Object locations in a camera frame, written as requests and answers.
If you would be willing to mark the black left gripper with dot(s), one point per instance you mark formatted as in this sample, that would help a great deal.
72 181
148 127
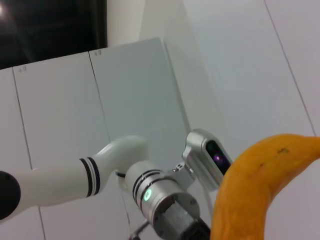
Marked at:
185 222

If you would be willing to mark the yellow banana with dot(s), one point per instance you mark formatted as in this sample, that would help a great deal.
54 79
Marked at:
250 187

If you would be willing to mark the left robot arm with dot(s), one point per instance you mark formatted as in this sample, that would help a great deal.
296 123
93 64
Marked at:
50 185

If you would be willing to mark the black background panel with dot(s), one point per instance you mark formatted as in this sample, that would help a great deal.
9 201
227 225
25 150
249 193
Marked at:
50 30

